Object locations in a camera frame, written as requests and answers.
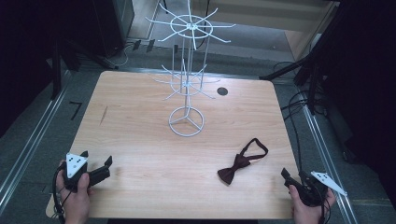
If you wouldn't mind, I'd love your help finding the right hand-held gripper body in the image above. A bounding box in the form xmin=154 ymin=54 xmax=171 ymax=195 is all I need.
xmin=289 ymin=171 xmax=348 ymax=207

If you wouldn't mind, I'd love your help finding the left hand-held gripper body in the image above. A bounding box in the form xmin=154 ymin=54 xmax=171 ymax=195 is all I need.
xmin=63 ymin=152 xmax=112 ymax=191

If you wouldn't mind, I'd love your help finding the dark red bow tie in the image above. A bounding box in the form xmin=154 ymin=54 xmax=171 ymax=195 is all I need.
xmin=217 ymin=137 xmax=270 ymax=187

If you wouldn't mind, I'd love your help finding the white wire display rack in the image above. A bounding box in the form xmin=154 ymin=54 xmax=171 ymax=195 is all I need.
xmin=145 ymin=0 xmax=237 ymax=138

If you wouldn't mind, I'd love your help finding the person's right hand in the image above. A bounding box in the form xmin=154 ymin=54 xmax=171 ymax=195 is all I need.
xmin=289 ymin=186 xmax=336 ymax=224

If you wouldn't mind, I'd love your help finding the person's left hand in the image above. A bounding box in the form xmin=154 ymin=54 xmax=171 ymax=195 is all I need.
xmin=55 ymin=160 xmax=95 ymax=224

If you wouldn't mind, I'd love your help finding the black stand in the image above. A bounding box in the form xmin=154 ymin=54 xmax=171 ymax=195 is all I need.
xmin=259 ymin=0 xmax=344 ymax=117
xmin=49 ymin=34 xmax=120 ymax=101

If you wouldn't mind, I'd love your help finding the dark cabinet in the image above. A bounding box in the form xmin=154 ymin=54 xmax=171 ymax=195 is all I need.
xmin=92 ymin=0 xmax=135 ymax=59

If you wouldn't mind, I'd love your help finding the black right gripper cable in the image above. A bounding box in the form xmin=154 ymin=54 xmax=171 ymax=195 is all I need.
xmin=318 ymin=199 xmax=332 ymax=224

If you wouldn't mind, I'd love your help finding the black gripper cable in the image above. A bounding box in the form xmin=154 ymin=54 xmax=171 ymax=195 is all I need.
xmin=318 ymin=199 xmax=332 ymax=224
xmin=51 ymin=163 xmax=68 ymax=224

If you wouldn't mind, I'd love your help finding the metal floor rail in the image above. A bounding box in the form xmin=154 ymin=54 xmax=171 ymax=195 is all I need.
xmin=297 ymin=90 xmax=360 ymax=224
xmin=0 ymin=70 xmax=72 ymax=217

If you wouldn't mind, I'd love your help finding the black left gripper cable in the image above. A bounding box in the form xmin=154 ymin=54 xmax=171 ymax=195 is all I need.
xmin=51 ymin=163 xmax=68 ymax=224

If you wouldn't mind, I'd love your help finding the black floor cable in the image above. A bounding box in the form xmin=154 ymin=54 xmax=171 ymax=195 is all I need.
xmin=279 ymin=60 xmax=316 ymax=173

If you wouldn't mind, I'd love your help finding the white floor cable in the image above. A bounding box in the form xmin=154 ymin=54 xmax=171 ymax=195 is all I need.
xmin=104 ymin=42 xmax=134 ymax=68

